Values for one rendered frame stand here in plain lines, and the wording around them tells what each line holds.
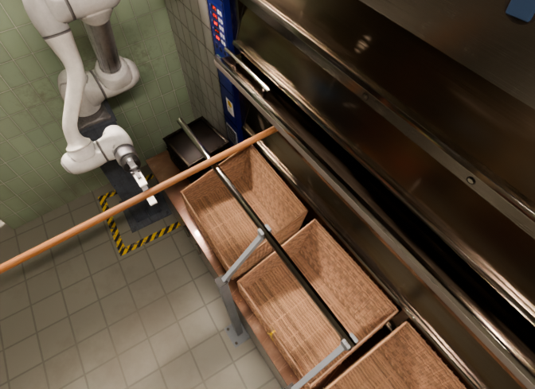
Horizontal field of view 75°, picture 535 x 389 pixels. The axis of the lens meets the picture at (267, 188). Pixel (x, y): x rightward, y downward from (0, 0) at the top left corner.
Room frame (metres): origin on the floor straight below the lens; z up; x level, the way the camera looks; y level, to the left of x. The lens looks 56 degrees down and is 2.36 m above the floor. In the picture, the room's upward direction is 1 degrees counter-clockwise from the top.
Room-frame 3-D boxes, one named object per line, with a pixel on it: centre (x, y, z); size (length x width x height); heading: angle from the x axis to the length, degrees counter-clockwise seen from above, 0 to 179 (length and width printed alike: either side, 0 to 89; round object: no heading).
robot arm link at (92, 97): (1.43, 0.95, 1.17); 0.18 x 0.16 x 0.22; 125
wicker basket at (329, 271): (0.48, -0.19, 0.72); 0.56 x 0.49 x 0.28; 35
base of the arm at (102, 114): (1.42, 0.98, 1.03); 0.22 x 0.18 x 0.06; 120
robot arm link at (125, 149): (0.97, 0.60, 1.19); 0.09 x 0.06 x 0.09; 123
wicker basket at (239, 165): (0.98, 0.14, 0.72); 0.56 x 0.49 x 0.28; 33
